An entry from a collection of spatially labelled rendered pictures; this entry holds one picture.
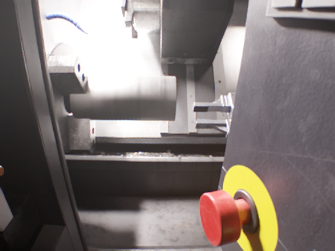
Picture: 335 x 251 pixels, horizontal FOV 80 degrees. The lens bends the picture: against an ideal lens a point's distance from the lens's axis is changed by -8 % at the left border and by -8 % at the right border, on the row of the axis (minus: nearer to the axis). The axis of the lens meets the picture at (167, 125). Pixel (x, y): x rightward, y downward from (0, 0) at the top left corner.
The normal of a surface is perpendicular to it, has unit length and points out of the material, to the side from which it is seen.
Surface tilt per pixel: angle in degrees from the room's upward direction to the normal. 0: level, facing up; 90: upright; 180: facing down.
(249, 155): 90
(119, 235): 0
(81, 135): 66
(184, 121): 45
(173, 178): 90
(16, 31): 87
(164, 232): 0
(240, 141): 90
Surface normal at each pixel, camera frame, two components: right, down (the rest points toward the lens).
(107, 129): 0.05, -0.28
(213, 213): -0.97, 0.09
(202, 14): 0.00, 0.95
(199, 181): 0.04, 0.48
